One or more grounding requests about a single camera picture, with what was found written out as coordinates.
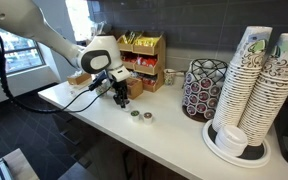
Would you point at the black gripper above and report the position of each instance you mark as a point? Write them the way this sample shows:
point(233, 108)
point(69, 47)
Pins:
point(120, 93)

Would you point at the green lid coffee pod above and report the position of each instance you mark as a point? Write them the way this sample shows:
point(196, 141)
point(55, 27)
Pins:
point(135, 115)

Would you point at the maroon lid coffee pod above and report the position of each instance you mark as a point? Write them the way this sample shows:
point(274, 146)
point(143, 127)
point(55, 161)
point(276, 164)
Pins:
point(127, 107)

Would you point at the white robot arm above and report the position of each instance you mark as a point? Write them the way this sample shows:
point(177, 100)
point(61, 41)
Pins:
point(24, 18)

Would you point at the white cup lids stack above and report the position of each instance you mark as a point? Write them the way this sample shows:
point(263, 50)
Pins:
point(231, 140)

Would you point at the left paper cup stack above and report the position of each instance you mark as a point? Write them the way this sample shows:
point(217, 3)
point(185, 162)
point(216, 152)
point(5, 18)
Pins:
point(242, 72)

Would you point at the paper cup stack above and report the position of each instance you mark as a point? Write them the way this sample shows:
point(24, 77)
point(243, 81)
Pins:
point(268, 95)
point(242, 72)

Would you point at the right paper cup stack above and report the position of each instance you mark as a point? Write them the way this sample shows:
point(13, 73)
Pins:
point(268, 95)

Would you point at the patterned paper cup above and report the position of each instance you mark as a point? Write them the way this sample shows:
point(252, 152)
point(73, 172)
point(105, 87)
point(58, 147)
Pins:
point(100, 90)

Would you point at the small wooden condiment tray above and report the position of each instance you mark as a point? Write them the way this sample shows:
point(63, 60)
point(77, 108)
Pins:
point(78, 78)

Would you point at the wooden tea box organizer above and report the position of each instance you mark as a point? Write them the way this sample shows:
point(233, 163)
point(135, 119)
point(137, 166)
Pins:
point(143, 54)

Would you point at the round white cup tray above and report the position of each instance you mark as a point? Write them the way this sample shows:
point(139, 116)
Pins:
point(252, 157)

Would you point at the black wire pod basket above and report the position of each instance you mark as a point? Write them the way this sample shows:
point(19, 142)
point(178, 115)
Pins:
point(202, 87)

